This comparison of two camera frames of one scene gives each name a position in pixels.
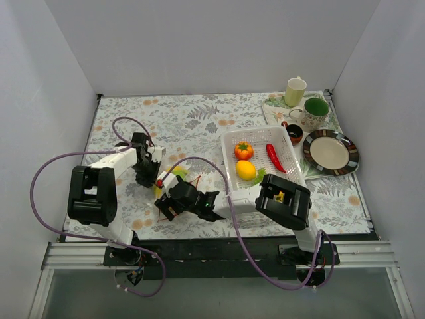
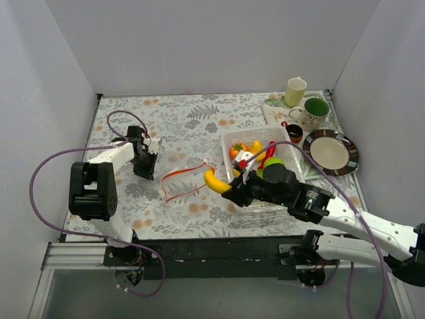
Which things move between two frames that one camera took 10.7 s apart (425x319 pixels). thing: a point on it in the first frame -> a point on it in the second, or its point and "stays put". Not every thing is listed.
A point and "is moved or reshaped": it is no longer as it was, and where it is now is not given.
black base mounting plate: (220, 256) stays put
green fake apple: (182, 173) -> (269, 161)
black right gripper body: (169, 206) -> (246, 189)
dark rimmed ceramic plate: (331, 152) stays put
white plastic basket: (250, 152) stays put
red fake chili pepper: (274, 157) is moved or reshaped
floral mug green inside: (313, 117) stays put
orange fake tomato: (244, 150) is moved or reshaped
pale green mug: (294, 92) stays put
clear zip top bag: (189, 175) is moved or reshaped
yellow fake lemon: (246, 170) is moved or reshaped
